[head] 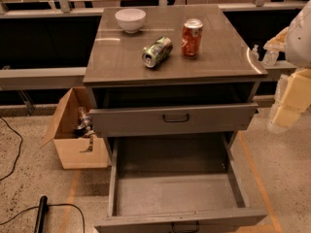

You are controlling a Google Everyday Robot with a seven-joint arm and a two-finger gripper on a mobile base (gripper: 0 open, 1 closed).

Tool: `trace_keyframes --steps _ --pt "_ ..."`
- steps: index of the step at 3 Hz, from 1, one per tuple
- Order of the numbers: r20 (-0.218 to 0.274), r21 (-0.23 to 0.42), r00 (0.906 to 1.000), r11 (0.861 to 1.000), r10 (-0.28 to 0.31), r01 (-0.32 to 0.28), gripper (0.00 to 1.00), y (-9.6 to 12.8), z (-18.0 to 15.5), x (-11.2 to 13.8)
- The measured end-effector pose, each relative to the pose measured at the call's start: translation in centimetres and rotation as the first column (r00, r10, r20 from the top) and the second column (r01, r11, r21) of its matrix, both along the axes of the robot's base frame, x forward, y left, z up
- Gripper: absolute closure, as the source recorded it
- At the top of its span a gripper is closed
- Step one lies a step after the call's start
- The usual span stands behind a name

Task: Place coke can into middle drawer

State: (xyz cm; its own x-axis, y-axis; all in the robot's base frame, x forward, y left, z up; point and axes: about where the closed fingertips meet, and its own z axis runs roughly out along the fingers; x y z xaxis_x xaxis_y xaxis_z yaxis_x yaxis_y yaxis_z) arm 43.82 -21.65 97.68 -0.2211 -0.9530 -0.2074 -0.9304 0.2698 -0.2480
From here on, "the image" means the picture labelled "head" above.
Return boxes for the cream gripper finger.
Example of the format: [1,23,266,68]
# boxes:
[267,69,311,133]
[263,27,288,51]

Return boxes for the red coke can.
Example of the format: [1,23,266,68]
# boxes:
[181,18,203,58]

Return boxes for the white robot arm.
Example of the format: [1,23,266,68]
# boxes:
[263,1,311,133]

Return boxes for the closed upper grey drawer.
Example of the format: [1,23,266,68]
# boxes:
[89,103,258,137]

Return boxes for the grey drawer cabinet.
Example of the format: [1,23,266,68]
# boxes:
[83,4,269,233]

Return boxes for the green soda can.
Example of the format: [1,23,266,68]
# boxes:
[142,36,173,68]

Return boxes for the open middle grey drawer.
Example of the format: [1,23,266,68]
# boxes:
[95,133,266,233]

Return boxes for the clear sanitizer bottle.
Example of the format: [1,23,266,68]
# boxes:
[262,49,279,66]

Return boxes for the small clear pump bottle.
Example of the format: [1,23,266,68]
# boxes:
[252,45,259,60]

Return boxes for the white ceramic bowl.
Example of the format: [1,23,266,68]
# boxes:
[115,8,146,33]

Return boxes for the cans inside cardboard box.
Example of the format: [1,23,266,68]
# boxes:
[74,107,95,138]

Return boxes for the cardboard box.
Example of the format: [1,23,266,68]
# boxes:
[42,86,110,169]

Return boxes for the black power strip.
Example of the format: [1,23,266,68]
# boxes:
[34,196,49,233]

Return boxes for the grey metal rail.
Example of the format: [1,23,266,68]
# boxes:
[0,67,86,90]

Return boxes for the black floor cable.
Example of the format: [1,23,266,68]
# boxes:
[0,116,24,182]

